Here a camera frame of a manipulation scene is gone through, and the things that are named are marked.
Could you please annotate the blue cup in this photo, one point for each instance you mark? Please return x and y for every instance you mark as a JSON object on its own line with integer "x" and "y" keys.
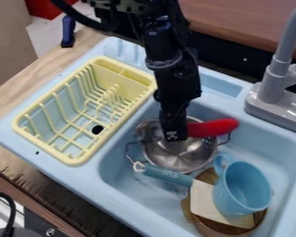
{"x": 243, "y": 191}

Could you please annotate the light blue toy sink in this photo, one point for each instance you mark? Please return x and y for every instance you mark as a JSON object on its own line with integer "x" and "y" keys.
{"x": 126, "y": 197}

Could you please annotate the red box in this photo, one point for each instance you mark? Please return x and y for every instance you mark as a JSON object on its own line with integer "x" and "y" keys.
{"x": 43, "y": 7}

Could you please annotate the yellow dish rack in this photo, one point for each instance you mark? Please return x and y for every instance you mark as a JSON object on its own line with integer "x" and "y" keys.
{"x": 113, "y": 80}

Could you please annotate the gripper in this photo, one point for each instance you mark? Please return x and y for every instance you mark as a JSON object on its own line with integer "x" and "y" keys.
{"x": 177, "y": 81}

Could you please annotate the brown bowl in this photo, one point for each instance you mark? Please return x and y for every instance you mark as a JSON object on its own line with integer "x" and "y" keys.
{"x": 220, "y": 230}

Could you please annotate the blue clamp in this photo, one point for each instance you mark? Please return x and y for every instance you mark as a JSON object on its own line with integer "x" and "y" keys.
{"x": 67, "y": 32}

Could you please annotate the silver bowl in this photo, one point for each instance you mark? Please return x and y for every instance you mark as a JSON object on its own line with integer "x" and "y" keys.
{"x": 183, "y": 154}

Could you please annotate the grey tap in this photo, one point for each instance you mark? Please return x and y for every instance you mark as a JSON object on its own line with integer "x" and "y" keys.
{"x": 278, "y": 92}

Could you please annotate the red spoon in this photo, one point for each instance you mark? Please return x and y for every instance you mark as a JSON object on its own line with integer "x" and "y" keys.
{"x": 214, "y": 127}

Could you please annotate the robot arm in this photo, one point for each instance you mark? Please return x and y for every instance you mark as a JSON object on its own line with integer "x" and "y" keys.
{"x": 158, "y": 40}

